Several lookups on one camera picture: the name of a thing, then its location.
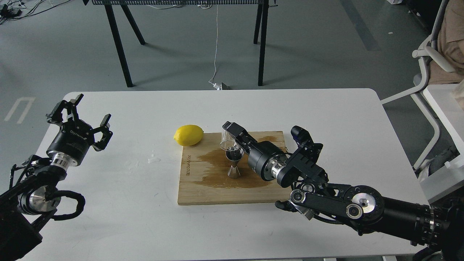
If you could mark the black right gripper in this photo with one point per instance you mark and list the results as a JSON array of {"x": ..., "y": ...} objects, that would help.
[{"x": 263, "y": 156}]

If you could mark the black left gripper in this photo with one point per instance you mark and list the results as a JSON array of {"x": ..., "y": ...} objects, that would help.
[{"x": 74, "y": 138}]

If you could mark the steel double jigger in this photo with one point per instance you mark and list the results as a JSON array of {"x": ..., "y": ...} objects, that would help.
[{"x": 233, "y": 171}]

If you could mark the small clear glass cup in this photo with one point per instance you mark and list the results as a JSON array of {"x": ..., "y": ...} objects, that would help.
[{"x": 228, "y": 143}]

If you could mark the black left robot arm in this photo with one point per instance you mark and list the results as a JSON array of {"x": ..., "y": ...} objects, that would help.
[{"x": 33, "y": 198}]

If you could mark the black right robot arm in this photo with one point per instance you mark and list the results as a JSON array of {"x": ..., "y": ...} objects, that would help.
[{"x": 360, "y": 207}]

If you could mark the wooden cutting board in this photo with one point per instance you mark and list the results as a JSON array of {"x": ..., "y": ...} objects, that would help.
[{"x": 203, "y": 178}]

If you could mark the yellow lemon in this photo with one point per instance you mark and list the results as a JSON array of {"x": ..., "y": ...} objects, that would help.
[{"x": 188, "y": 135}]

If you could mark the white side table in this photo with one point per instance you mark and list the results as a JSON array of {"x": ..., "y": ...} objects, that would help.
[{"x": 443, "y": 103}]

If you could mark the white office chair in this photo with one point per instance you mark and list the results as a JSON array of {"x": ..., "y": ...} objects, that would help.
[{"x": 426, "y": 52}]

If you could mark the person in beige shirt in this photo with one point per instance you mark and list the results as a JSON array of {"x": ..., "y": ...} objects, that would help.
[{"x": 450, "y": 44}]

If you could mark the black metal frame table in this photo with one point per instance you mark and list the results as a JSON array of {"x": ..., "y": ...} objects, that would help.
[{"x": 154, "y": 42}]

